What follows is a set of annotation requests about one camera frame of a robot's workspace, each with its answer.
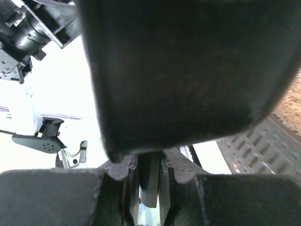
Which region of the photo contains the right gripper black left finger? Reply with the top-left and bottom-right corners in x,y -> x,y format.
0,155 -> 139,226

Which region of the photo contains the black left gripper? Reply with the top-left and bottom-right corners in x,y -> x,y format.
0,0 -> 80,61

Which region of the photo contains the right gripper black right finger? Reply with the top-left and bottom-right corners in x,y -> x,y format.
159,149 -> 301,226

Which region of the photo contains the brown translucent litter box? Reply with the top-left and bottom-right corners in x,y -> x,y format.
216,115 -> 301,176

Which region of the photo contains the black slotted litter scoop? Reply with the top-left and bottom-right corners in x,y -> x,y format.
75,0 -> 301,209

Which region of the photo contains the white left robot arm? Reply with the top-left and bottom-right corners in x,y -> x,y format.
0,0 -> 79,153

